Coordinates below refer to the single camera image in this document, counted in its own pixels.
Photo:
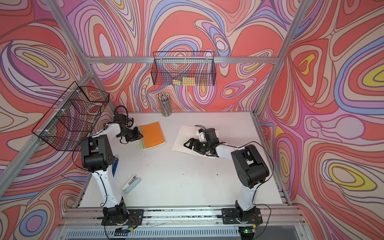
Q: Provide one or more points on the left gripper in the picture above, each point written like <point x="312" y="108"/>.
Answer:
<point x="136" y="136"/>

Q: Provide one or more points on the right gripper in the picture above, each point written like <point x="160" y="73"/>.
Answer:
<point x="192" y="141"/>

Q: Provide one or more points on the orange cover notebook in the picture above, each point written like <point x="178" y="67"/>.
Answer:
<point x="152" y="136"/>

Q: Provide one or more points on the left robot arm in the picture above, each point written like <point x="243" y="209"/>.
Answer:
<point x="99" y="160"/>

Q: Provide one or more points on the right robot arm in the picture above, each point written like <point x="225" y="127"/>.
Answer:
<point x="251" y="169"/>

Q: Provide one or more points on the light blue white stapler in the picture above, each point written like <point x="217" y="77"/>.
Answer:
<point x="131" y="184"/>

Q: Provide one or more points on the metal pen cup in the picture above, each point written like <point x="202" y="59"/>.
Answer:
<point x="164" y="99"/>

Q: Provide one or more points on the yellow sticky notes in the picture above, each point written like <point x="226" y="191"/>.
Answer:
<point x="185" y="81"/>

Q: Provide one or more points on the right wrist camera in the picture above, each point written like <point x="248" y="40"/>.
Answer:
<point x="201" y="133"/>

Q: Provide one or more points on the black wire basket left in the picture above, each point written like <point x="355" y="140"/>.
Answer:
<point x="72" y="117"/>

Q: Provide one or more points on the black wire basket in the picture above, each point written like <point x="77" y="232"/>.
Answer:
<point x="72" y="117"/>
<point x="173" y="65"/>

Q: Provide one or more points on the black wire basket back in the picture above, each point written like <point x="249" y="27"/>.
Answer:
<point x="173" y="65"/>

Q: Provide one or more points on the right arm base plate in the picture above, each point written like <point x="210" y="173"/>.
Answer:
<point x="231" y="216"/>

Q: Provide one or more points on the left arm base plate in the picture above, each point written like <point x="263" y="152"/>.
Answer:
<point x="134" y="217"/>

